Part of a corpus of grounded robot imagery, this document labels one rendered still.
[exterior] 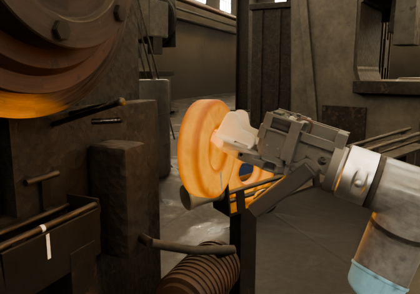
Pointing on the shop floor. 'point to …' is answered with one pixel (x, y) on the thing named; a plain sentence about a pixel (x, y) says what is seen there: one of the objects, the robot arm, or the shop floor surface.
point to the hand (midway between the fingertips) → (210, 136)
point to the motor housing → (202, 274)
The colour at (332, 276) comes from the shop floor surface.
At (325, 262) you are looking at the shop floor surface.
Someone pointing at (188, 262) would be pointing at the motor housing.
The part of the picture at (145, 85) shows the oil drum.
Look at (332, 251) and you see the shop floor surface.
